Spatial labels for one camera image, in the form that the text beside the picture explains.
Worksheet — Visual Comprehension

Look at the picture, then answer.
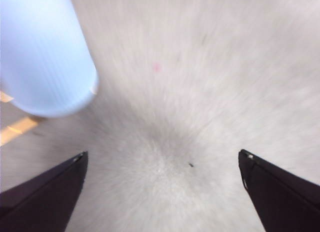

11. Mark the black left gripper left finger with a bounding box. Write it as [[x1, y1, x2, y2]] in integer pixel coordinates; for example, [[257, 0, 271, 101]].
[[0, 150, 89, 232]]

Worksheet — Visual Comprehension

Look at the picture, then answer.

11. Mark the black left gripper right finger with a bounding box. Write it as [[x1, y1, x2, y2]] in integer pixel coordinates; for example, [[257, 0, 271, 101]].
[[238, 148, 320, 232]]

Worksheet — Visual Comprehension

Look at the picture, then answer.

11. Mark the blue ribbed cup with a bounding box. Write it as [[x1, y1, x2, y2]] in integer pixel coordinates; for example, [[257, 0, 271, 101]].
[[0, 0, 99, 118]]

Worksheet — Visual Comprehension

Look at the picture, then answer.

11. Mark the gold wire cup rack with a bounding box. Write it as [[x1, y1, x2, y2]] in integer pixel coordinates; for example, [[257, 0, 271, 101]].
[[0, 90, 47, 147]]

